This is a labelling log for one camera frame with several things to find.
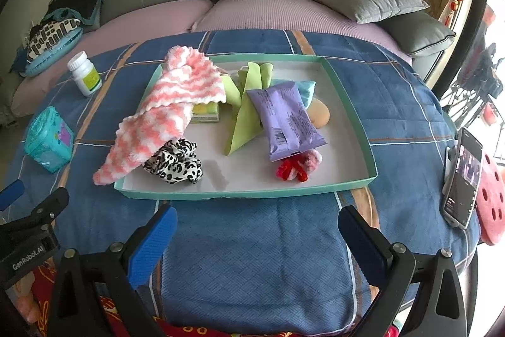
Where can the dark clothing pile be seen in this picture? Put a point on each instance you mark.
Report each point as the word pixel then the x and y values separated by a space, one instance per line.
pixel 77 1

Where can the person's left hand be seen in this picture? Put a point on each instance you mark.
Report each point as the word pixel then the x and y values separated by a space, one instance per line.
pixel 27 301

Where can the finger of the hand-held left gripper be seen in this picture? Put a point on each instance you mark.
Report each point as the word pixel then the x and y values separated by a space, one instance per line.
pixel 11 194
pixel 39 210

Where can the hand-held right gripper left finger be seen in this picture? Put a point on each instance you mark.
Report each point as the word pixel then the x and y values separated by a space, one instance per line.
pixel 152 246

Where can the light blue inflatable cushion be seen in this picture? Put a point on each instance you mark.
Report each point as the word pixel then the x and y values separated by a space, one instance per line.
pixel 51 58

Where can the grey leather cushion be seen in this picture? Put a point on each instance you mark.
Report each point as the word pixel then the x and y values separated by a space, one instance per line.
pixel 418 33

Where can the grey fabric pillow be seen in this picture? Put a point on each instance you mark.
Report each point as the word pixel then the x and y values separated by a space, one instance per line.
pixel 367 1

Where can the green tissue pack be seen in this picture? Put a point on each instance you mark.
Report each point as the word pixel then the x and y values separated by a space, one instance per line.
pixel 205 114

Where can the white plastic bottle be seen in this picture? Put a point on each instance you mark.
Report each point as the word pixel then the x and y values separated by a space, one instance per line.
pixel 85 74

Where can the black metal rack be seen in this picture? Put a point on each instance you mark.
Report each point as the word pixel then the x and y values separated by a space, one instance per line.
pixel 479 80

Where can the teal plastic box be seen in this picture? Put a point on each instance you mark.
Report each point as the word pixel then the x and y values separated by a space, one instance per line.
pixel 49 139

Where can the blue plaid blanket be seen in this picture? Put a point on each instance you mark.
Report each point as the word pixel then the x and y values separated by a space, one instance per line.
pixel 256 254

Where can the dark blue cloth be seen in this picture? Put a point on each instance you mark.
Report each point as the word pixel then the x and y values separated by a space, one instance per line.
pixel 17 62

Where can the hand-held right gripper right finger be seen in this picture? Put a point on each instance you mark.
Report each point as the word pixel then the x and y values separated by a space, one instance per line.
pixel 363 246

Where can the pink perforated stool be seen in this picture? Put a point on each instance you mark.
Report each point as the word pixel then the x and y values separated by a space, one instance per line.
pixel 493 199

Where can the teal white cardboard tray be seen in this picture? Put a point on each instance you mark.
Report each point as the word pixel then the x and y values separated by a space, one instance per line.
pixel 244 175

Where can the blue face mask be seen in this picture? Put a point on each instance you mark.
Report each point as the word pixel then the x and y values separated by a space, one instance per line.
pixel 303 88

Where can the black smartphone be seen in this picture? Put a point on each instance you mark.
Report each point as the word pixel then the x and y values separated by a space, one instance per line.
pixel 463 179

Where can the black white patterned cushion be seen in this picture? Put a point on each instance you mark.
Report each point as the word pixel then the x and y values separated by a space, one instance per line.
pixel 49 37

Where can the beige makeup sponge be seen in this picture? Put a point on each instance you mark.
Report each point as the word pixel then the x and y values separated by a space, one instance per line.
pixel 318 114

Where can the red white fluffy scrunchie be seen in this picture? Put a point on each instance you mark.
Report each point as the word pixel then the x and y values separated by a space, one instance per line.
pixel 298 167

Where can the light green cloth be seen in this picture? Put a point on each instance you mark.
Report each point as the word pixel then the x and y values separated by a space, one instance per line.
pixel 244 120

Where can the purple wet wipe pack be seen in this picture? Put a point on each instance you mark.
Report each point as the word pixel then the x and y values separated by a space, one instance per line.
pixel 284 120

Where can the pink white striped towel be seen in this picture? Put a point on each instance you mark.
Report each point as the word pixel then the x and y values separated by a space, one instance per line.
pixel 173 100

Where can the leopard print scrunchie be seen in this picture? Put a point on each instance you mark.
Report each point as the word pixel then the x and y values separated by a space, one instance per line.
pixel 175 161

